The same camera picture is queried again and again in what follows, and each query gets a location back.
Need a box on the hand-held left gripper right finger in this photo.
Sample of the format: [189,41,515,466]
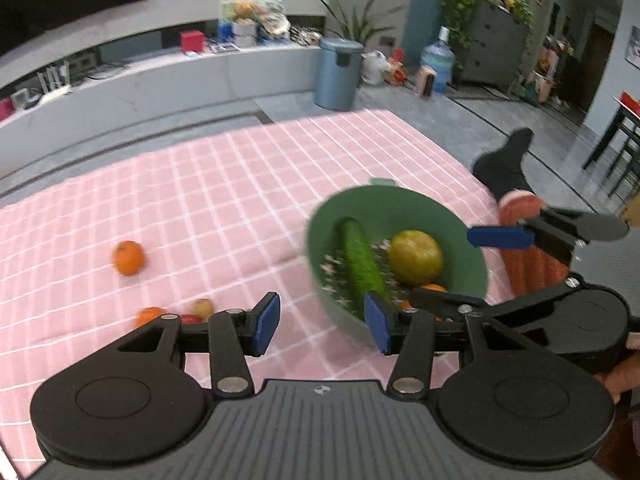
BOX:
[363,291,551,401]

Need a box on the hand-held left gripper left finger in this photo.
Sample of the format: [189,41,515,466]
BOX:
[116,291,281,400]

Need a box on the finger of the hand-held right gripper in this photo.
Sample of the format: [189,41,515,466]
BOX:
[410,275,583,333]
[467,206,631,267]

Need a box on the green plastic bowl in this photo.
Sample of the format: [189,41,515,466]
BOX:
[305,177,490,352]

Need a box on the person's right hand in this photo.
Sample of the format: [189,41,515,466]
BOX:
[594,331,640,404]

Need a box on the person's pink trouser leg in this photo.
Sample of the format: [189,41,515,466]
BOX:
[497,189,572,299]

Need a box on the large yellow-green citrus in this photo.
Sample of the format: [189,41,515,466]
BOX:
[388,230,445,286]

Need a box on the green cucumber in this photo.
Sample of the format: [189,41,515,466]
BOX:
[340,217,392,312]

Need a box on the person's black sock foot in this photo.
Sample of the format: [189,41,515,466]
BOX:
[471,127,537,202]

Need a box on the pink checked tablecloth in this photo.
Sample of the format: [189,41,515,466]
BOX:
[0,108,512,479]

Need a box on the dark wooden chair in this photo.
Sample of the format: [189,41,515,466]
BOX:
[582,94,640,202]

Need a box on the pink small stool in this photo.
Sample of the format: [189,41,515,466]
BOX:
[417,65,438,97]

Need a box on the cluttered storage shelf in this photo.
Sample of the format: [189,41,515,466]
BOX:
[522,34,577,107]

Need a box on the blue water jug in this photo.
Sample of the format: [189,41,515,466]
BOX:
[419,26,456,95]

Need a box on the grey drawer cabinet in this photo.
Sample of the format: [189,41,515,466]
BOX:
[459,0,532,90]

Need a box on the red bag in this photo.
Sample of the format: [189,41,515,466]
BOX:
[387,47,419,86]

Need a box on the white plastic bag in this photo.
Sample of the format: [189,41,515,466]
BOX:
[359,50,392,86]

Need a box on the grey-blue trash can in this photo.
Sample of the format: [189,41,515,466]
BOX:
[313,36,365,112]

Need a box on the white low cabinet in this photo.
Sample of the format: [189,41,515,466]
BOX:
[0,42,322,179]

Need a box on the long-leaf potted plant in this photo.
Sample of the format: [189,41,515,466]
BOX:
[315,0,407,45]

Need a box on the red box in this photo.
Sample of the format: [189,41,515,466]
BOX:
[180,30,207,55]

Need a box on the colourful printed box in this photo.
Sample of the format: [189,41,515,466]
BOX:
[218,0,292,49]

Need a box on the white router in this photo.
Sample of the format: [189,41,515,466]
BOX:
[37,60,72,99]

